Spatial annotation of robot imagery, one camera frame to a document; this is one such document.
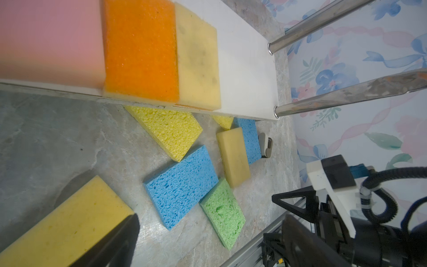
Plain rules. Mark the yellow sponge upper left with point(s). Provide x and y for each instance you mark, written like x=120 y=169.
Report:
x=174 y=131

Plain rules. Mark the yellow sponge under orange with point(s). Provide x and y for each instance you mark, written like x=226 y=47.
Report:
x=71 y=230

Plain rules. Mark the yellow sponge bottom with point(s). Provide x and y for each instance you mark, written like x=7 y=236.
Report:
x=197 y=61

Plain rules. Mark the blue sponge under pink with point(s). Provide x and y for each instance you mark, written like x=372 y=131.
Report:
x=251 y=140

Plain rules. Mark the green sponge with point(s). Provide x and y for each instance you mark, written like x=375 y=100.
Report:
x=224 y=213

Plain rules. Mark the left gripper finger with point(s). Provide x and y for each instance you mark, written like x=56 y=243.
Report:
x=116 y=249

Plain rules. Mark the blue sponge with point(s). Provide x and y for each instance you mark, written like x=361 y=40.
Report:
x=178 y=188
x=251 y=140

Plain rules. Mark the white two-tier shelf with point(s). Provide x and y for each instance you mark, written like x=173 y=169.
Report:
x=247 y=73

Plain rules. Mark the dark yellow sponge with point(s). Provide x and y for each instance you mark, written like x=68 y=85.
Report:
x=234 y=157

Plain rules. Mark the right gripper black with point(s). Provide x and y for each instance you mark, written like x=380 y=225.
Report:
x=333 y=240

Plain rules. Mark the yellow sponge upper right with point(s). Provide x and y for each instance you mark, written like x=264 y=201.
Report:
x=225 y=122

